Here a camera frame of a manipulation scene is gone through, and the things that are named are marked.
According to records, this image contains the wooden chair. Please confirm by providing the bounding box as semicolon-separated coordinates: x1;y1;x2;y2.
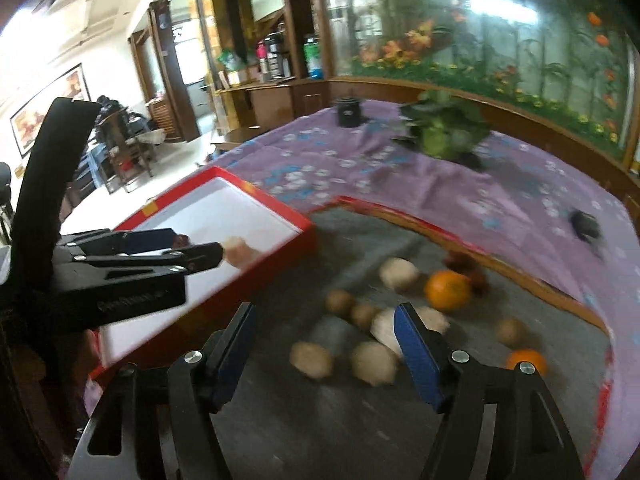
98;110;153;193

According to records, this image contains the grey felt mat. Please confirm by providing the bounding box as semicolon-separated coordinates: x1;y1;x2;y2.
199;204;614;480

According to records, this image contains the framed wall painting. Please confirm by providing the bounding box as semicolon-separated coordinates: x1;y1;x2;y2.
10;63;91;158

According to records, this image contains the red white tray box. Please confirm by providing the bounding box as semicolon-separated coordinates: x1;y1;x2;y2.
92;167;318;385

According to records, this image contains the square beige cake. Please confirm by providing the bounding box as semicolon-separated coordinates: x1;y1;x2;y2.
416;307;450;335

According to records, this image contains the beige cake piece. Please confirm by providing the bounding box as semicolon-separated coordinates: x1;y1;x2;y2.
221;236;260;269

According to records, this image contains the pink bottle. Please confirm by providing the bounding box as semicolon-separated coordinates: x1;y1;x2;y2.
256;41;271;82

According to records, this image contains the green leafy vegetable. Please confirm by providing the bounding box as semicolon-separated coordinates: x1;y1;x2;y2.
392;90;491;171

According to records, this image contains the black cylindrical container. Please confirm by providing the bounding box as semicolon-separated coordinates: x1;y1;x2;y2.
334;96;363;128

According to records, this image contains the hexagonal beige cake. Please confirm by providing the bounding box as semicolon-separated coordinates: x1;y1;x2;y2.
290;341;334;380

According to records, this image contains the orange mandarin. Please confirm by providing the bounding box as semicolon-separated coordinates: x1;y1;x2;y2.
506;349;548;376
424;270;473;313

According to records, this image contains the brown kiwi fruit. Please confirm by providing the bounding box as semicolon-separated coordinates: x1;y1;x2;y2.
349;304;381;333
326;289;356;318
496;318;528;348

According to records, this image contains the dark red jujube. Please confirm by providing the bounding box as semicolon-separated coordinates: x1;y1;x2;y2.
442;250;476;275
466;269;490;297

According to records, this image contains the beige cake in tray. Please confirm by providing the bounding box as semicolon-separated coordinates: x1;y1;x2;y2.
350;341;399;387

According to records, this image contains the black coffee thermos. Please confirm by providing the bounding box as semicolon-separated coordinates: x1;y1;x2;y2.
265;32;291;79

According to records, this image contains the large white cake block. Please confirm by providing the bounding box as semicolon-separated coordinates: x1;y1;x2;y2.
370;309;404;360

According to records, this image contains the green blue water bottle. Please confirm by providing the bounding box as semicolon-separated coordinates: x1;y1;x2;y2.
304;35;323;79

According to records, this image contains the purple floral tablecloth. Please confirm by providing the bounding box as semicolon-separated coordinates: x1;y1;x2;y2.
81;98;640;480

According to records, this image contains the small black device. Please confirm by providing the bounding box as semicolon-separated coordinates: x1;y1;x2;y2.
568;209;602;243

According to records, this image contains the beige cake cube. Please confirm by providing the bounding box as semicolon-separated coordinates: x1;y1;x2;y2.
378;258;421;290

